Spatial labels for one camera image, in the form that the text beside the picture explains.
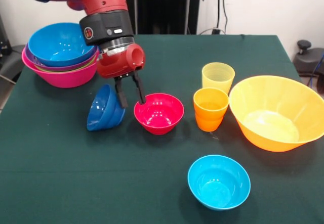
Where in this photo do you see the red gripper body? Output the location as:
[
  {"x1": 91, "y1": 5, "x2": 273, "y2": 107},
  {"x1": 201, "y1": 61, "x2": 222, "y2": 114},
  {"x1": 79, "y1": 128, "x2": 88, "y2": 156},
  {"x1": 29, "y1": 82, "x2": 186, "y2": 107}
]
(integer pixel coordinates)
[{"x1": 96, "y1": 43, "x2": 146, "y2": 79}]

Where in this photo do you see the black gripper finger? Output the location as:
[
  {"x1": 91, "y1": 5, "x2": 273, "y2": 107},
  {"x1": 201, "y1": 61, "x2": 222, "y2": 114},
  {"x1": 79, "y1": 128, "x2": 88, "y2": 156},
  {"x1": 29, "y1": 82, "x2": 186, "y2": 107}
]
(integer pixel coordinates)
[
  {"x1": 113, "y1": 76, "x2": 128, "y2": 109},
  {"x1": 132, "y1": 71, "x2": 147, "y2": 105}
]

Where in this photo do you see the small dark blue bowl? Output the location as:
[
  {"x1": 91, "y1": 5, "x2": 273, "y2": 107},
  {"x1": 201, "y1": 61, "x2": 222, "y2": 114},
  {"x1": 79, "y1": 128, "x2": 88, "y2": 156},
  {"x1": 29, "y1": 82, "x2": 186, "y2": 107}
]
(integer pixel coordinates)
[{"x1": 86, "y1": 83, "x2": 127, "y2": 132}]

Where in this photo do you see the small red plastic bowl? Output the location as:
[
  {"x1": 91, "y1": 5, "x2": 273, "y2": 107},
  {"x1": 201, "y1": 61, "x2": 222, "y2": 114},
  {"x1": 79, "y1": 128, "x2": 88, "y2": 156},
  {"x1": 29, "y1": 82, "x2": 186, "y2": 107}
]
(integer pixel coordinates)
[{"x1": 133, "y1": 93, "x2": 185, "y2": 136}]

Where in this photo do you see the green plastic bowl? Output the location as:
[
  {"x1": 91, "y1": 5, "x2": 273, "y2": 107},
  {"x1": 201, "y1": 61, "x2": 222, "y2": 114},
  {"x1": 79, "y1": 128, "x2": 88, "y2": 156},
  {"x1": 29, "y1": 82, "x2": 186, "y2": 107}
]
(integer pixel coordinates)
[{"x1": 34, "y1": 56, "x2": 98, "y2": 73}]

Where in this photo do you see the large pink plastic bowl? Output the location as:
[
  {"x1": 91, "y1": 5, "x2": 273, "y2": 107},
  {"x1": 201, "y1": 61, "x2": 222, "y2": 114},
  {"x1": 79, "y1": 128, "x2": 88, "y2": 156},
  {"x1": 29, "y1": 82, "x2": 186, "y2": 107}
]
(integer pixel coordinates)
[{"x1": 21, "y1": 44, "x2": 100, "y2": 88}]

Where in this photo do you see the medium blue plastic bowl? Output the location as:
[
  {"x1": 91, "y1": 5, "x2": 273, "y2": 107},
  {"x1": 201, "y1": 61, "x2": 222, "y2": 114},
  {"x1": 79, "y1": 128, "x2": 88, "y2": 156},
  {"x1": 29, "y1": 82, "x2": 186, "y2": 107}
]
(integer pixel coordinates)
[{"x1": 27, "y1": 22, "x2": 98, "y2": 68}]

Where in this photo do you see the purple plastic bowl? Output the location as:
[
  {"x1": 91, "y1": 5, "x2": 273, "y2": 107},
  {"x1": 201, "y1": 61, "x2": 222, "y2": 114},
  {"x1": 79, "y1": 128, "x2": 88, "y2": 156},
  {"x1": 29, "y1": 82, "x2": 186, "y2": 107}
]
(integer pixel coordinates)
[{"x1": 24, "y1": 43, "x2": 100, "y2": 72}]

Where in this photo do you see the orange plastic cup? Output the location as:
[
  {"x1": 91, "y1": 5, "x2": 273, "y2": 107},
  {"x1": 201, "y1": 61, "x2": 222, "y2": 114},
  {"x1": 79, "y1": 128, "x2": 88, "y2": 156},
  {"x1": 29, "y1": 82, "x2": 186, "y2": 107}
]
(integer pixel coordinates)
[
  {"x1": 193, "y1": 87, "x2": 230, "y2": 120},
  {"x1": 194, "y1": 111, "x2": 224, "y2": 133}
]

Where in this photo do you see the yellow plastic cup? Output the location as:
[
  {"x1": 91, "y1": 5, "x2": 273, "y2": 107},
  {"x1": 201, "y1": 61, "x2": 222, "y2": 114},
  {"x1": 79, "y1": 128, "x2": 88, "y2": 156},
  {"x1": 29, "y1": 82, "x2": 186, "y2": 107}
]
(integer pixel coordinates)
[{"x1": 201, "y1": 62, "x2": 236, "y2": 96}]

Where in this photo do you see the black equipment box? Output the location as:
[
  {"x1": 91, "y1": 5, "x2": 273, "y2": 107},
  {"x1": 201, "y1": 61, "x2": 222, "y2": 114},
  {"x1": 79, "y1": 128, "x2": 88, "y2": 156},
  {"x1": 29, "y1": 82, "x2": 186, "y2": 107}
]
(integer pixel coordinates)
[{"x1": 0, "y1": 14, "x2": 11, "y2": 57}]

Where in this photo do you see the small light blue bowl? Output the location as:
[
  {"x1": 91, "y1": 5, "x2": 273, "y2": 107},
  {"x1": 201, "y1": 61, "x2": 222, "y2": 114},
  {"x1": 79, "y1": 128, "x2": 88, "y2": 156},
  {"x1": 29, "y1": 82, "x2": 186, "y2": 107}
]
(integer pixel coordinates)
[{"x1": 187, "y1": 154, "x2": 252, "y2": 211}]

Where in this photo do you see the dark green tablecloth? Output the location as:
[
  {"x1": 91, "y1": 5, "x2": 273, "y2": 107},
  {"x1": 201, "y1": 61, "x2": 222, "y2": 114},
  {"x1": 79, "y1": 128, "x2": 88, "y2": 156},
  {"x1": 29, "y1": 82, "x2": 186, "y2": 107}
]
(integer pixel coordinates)
[{"x1": 0, "y1": 33, "x2": 324, "y2": 224}]

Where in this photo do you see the large orange plastic bowl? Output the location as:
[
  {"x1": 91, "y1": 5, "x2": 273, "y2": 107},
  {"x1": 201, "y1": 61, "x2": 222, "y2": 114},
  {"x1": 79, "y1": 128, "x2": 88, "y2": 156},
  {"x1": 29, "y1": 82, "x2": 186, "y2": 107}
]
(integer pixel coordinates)
[{"x1": 228, "y1": 75, "x2": 324, "y2": 153}]

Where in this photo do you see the black pedestal leg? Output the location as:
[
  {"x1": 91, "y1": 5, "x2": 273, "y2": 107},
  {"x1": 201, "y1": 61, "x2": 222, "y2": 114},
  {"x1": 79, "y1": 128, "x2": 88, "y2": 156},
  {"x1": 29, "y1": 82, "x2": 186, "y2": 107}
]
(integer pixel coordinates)
[
  {"x1": 0, "y1": 44, "x2": 27, "y2": 83},
  {"x1": 293, "y1": 39, "x2": 324, "y2": 77}
]

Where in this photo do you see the black wall cable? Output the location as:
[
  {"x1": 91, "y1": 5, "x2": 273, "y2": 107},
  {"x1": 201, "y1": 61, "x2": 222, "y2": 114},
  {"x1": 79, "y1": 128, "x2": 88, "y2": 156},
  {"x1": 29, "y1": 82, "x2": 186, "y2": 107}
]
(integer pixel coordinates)
[{"x1": 216, "y1": 0, "x2": 229, "y2": 34}]

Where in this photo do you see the blue cable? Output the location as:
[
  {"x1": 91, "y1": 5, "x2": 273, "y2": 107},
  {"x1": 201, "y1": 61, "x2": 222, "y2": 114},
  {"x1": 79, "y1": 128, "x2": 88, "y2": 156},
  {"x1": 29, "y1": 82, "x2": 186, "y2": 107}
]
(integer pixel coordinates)
[{"x1": 306, "y1": 56, "x2": 324, "y2": 88}]

